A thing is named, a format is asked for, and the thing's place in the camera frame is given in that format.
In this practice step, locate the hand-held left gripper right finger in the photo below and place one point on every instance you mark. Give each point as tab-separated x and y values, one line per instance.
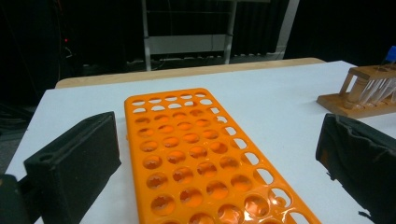
361	161

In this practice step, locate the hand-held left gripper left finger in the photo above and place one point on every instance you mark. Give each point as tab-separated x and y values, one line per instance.
77	161

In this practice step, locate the wooden tube rack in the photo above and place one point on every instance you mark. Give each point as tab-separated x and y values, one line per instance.
339	105

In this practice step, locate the orange plastic tube rack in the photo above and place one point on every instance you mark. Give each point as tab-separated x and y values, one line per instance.
162	129

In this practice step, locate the clear test tube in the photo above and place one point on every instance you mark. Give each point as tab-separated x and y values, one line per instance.
370	91

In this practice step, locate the dark equipment with red light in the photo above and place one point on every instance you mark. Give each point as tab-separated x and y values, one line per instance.
65	39

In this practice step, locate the white metal stand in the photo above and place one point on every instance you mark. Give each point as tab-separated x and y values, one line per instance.
186	43

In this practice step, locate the white metal post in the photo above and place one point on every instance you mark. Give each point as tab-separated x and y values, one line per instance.
288	28

